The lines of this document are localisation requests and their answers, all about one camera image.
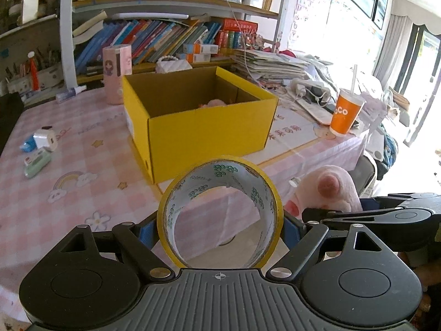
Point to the row of blue picture books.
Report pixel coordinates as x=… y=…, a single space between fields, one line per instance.
x=148 y=41

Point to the pink plush chick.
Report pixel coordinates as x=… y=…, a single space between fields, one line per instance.
x=215 y=102

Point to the white bookshelf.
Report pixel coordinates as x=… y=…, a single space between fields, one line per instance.
x=65 y=41

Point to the orange white carton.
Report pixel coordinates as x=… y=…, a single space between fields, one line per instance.
x=199 y=48
x=198 y=58

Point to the pink checked tablecloth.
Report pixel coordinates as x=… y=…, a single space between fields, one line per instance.
x=86 y=127

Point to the red boxed book set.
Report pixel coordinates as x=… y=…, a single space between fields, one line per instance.
x=237 y=32

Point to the white pearl handbag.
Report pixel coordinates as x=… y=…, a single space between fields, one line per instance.
x=174 y=64

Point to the white brush holder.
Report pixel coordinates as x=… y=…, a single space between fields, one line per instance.
x=18 y=85
x=51 y=77

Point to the yellow tape roll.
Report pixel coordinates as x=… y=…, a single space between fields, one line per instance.
x=224 y=172

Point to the stack of papers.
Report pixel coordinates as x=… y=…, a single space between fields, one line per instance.
x=268 y=67

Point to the small spray bottle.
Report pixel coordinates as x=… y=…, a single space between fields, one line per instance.
x=69 y=93

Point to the blue plastic packet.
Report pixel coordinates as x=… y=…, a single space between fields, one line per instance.
x=26 y=146

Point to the small red label box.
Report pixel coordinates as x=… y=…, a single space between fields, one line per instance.
x=38 y=165

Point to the orange paper cup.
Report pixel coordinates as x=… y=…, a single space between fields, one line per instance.
x=344 y=113

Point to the white straw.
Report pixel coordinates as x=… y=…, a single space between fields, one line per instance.
x=353 y=77

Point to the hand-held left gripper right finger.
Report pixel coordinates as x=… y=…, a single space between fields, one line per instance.
x=292 y=229

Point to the alphabet wall poster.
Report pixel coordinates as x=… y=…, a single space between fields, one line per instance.
x=310 y=7

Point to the pink cylinder tube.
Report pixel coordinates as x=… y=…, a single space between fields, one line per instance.
x=115 y=76

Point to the yellow cardboard box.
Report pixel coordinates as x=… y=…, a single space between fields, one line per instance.
x=206 y=138

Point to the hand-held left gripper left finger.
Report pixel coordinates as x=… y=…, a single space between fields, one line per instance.
x=148 y=229

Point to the white paper sheet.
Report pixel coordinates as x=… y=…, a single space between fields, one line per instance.
x=315 y=112

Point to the small white box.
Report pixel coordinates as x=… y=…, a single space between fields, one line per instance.
x=44 y=139

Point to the white paper bag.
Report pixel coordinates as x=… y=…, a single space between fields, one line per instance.
x=29 y=1

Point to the white power strip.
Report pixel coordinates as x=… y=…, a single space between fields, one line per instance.
x=310 y=88

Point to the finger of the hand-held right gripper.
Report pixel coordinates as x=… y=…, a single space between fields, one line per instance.
x=373 y=202
x=361 y=214

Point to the pink plush pig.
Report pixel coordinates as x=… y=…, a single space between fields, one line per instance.
x=330 y=182

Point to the thick beige book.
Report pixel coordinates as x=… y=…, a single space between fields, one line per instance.
x=89 y=27

